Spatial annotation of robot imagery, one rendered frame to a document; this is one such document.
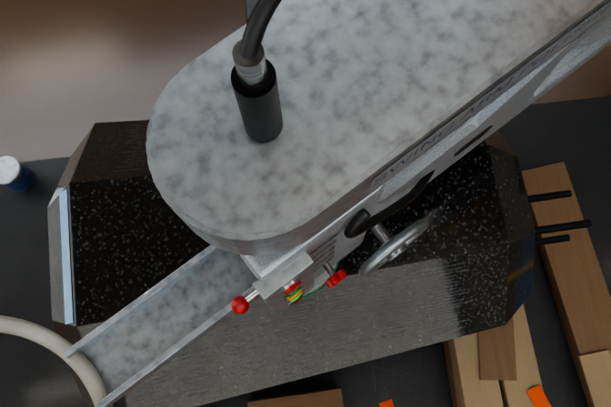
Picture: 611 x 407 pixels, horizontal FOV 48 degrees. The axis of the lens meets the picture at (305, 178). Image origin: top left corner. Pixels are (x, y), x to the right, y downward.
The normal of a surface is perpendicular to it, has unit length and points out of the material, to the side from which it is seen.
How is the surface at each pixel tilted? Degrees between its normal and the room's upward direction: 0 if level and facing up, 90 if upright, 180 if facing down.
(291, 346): 45
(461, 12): 0
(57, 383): 0
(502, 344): 0
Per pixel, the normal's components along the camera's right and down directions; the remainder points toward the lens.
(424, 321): 0.12, 0.48
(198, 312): 0.01, -0.28
